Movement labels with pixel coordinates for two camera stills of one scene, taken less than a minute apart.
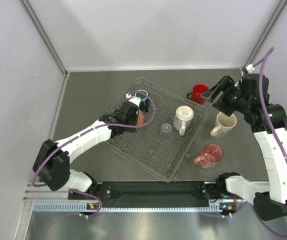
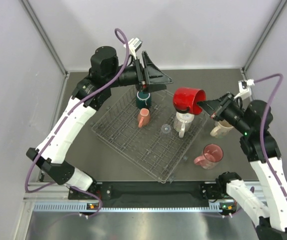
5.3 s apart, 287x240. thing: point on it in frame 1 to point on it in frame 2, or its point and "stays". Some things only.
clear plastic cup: [166, 127] stays
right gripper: [226, 84] to [211, 105]
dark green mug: [144, 102] stays
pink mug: [212, 154] stays
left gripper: [135, 118] to [156, 79]
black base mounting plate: [152, 192] stays
